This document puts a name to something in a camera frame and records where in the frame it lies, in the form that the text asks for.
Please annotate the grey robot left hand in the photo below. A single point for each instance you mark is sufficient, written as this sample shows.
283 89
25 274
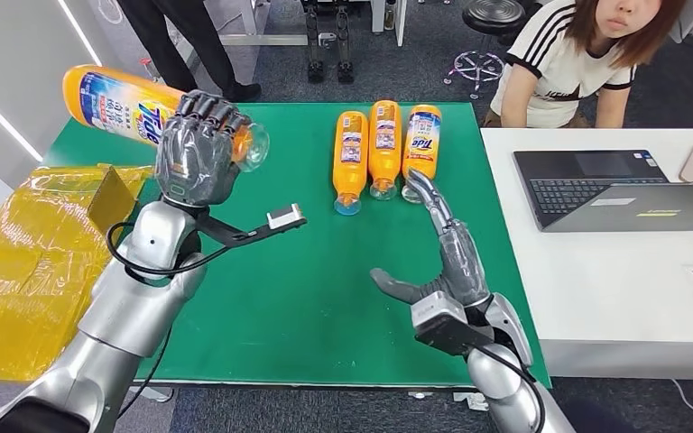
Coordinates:
194 158

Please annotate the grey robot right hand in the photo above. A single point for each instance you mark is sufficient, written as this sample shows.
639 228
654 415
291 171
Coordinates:
460 269

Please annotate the orange detergent bottle clear cap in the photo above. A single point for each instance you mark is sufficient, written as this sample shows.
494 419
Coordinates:
113 101
384 161
421 143

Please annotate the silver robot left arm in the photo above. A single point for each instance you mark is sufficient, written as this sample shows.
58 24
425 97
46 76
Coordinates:
131 311

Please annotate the orange detergent bottle blue cap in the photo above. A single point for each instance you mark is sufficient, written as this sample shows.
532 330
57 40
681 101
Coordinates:
349 179

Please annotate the small dark drink bottle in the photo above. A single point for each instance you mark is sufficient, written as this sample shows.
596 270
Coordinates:
389 18

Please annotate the standing person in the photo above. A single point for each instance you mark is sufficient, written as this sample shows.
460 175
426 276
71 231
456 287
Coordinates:
203 36

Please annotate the small white floor plate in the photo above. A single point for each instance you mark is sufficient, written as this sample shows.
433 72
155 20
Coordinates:
420 395

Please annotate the dark grey open laptop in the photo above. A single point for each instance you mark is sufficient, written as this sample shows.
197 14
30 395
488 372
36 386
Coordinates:
568 191

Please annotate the white desk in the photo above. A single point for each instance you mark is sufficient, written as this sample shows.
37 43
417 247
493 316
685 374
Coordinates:
609 287

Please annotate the green table mat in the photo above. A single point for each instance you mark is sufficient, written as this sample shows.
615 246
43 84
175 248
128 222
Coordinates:
310 287

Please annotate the black robot leg stand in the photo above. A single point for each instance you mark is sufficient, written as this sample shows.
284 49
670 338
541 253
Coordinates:
313 42
343 42

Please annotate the cardboard box in yellow film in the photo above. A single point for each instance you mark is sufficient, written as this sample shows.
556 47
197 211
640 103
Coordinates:
24 281

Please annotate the seated person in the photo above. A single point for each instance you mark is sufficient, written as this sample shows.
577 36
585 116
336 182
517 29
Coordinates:
556 66

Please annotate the white cabinet panel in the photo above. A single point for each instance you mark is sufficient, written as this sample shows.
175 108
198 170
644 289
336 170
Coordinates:
401 24

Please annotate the black round stool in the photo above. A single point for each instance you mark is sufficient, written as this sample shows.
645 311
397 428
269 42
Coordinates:
493 15

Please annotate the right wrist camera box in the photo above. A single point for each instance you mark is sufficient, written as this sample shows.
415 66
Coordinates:
442 326

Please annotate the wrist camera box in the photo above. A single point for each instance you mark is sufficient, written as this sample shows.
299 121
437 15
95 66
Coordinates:
284 218
442 326

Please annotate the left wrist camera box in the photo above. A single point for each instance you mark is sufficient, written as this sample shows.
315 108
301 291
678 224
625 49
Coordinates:
284 218

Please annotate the white metal table frame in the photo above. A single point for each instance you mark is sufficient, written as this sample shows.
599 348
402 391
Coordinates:
275 40

